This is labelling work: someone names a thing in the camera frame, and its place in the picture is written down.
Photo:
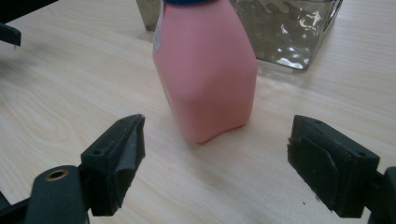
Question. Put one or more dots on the square clear glass container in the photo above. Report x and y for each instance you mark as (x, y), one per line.
(280, 31)

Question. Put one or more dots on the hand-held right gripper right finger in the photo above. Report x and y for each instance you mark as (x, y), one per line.
(330, 161)

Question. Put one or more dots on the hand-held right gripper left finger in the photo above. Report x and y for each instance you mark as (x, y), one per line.
(110, 161)

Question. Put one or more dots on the pink plastic bottle blue cap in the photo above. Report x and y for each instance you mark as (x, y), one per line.
(205, 71)

